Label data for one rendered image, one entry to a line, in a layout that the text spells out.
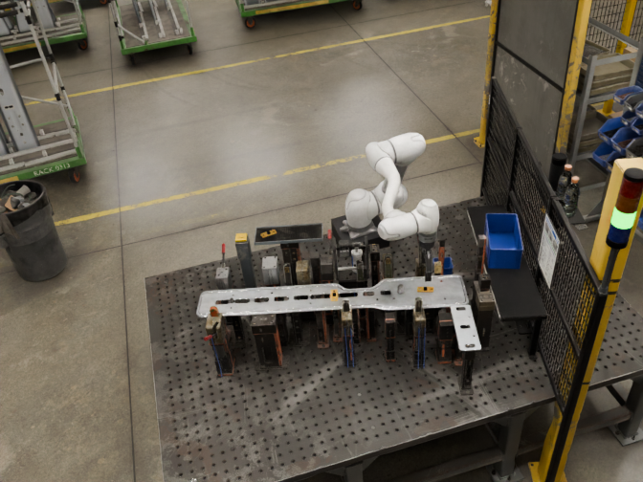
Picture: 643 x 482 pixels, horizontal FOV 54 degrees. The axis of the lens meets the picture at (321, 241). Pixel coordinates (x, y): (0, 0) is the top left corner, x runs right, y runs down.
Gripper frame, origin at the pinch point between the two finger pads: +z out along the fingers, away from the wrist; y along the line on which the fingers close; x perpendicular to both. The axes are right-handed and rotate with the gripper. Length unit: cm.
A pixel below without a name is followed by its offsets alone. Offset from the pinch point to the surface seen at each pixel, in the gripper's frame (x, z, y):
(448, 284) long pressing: 11.9, 13.9, -3.4
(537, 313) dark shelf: 50, 11, 23
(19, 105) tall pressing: -342, 37, -308
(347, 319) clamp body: -40.2, 9.7, 21.6
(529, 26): 111, -21, -251
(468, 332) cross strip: 16.2, 14.0, 29.9
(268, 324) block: -79, 11, 21
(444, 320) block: 6.6, 15.9, 19.9
